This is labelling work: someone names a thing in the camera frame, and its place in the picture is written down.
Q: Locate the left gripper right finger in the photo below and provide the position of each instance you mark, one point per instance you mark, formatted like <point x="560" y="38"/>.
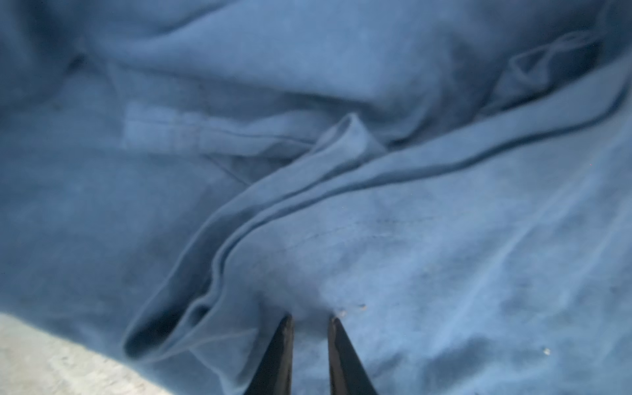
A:
<point x="347" y="375"/>

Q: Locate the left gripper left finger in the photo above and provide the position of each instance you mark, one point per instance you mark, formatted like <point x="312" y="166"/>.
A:
<point x="274" y="373"/>

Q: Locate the blue t-shirt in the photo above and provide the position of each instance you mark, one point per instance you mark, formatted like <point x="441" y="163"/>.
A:
<point x="450" y="179"/>

